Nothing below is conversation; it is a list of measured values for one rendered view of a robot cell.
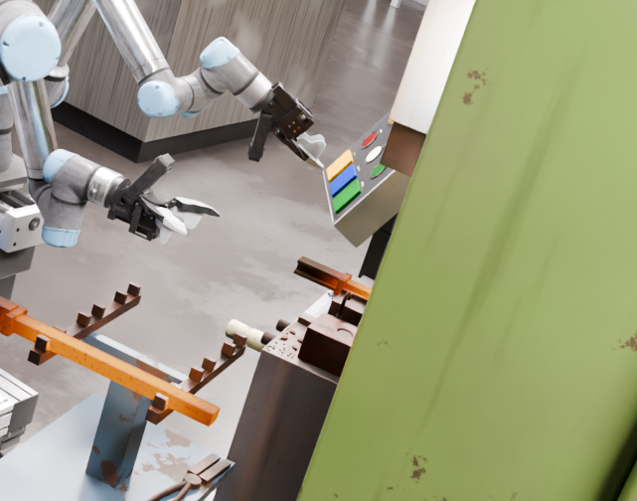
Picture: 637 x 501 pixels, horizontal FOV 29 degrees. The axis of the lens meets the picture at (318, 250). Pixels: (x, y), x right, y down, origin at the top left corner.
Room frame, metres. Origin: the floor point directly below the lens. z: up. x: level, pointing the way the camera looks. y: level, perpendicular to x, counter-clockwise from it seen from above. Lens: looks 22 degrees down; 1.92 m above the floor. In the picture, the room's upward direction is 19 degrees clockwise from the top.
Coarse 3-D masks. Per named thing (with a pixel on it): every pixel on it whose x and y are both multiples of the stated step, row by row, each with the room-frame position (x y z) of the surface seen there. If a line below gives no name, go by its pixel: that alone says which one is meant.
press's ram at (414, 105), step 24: (432, 0) 2.06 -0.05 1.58; (456, 0) 2.05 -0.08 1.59; (432, 24) 2.06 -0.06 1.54; (456, 24) 2.05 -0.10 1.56; (432, 48) 2.05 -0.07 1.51; (456, 48) 2.05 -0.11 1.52; (408, 72) 2.06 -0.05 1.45; (432, 72) 2.05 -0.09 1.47; (408, 96) 2.06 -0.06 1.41; (432, 96) 2.05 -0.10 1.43; (408, 120) 2.05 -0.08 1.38
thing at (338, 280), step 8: (304, 256) 2.22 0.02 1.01; (304, 264) 2.19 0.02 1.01; (312, 264) 2.19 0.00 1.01; (320, 264) 2.21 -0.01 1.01; (296, 272) 2.19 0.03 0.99; (304, 272) 2.20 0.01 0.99; (312, 272) 2.20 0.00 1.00; (320, 272) 2.18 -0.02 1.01; (328, 272) 2.18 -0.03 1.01; (336, 272) 2.19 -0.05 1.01; (312, 280) 2.19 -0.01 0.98; (320, 280) 2.19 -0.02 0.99; (328, 280) 2.19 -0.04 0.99; (336, 280) 2.18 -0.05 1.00; (344, 280) 2.17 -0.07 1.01; (352, 280) 2.19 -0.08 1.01; (328, 288) 2.18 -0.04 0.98; (336, 288) 2.17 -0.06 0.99; (352, 288) 2.17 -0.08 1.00; (360, 288) 2.17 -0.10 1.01; (368, 288) 2.18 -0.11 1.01; (368, 296) 2.16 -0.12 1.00
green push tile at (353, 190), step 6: (348, 186) 2.68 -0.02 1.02; (354, 186) 2.66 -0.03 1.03; (360, 186) 2.66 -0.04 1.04; (342, 192) 2.68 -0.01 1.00; (348, 192) 2.65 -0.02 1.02; (354, 192) 2.63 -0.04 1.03; (360, 192) 2.62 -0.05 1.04; (336, 198) 2.67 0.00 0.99; (342, 198) 2.65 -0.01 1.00; (348, 198) 2.62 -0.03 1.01; (354, 198) 2.61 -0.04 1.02; (336, 204) 2.64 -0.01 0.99; (342, 204) 2.62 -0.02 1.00; (348, 204) 2.61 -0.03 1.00; (336, 210) 2.61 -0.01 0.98
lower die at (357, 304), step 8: (360, 280) 2.25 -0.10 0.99; (368, 280) 2.29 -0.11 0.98; (344, 288) 2.16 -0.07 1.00; (336, 296) 2.13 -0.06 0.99; (352, 296) 2.15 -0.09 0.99; (360, 296) 2.15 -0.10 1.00; (336, 304) 2.11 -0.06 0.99; (352, 304) 2.12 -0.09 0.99; (360, 304) 2.13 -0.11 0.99; (328, 312) 2.11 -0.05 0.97; (336, 312) 2.11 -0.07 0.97; (344, 312) 2.10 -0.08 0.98; (352, 312) 2.10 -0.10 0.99; (360, 312) 2.10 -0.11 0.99; (344, 320) 2.10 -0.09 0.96; (352, 320) 2.10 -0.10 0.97; (360, 320) 2.10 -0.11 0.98
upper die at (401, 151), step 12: (396, 132) 2.11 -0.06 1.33; (408, 132) 2.10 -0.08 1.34; (420, 132) 2.10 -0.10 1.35; (396, 144) 2.11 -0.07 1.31; (408, 144) 2.10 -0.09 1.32; (420, 144) 2.10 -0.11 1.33; (384, 156) 2.11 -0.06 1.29; (396, 156) 2.11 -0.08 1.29; (408, 156) 2.10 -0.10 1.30; (396, 168) 2.10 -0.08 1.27; (408, 168) 2.10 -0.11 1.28
